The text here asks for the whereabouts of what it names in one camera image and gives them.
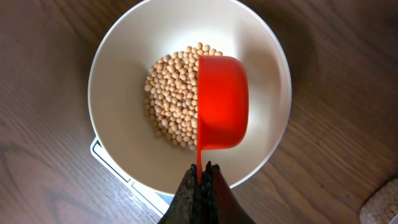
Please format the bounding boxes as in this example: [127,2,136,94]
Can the soybeans in bowl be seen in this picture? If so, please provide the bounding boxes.
[144,42,223,151]

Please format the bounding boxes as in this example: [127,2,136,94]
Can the red plastic measuring scoop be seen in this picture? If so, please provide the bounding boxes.
[197,55,249,182]

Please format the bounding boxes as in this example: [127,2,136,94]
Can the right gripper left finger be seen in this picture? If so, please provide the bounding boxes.
[158,164,201,224]

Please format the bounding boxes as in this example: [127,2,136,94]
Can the white digital kitchen scale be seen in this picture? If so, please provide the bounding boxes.
[90,137,173,217]

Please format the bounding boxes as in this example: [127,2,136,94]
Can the clear plastic container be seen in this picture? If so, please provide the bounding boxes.
[359,177,398,224]

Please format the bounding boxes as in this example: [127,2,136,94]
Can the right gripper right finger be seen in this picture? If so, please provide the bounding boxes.
[201,161,255,224]

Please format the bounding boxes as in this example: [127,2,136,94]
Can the soybeans in container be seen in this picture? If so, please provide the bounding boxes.
[362,180,398,224]

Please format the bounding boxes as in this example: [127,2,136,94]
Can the white ceramic bowl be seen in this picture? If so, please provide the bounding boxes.
[88,0,292,195]

